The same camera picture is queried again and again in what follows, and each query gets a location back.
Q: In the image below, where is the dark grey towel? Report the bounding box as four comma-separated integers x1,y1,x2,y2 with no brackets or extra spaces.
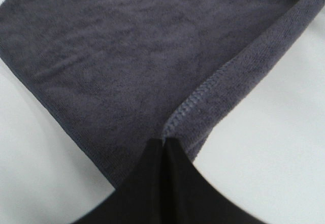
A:
1,0,324,186

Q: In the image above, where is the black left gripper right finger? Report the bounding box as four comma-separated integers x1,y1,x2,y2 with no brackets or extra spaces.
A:
162,138,256,223

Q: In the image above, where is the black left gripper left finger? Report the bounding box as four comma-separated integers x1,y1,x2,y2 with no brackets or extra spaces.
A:
75,139,163,224

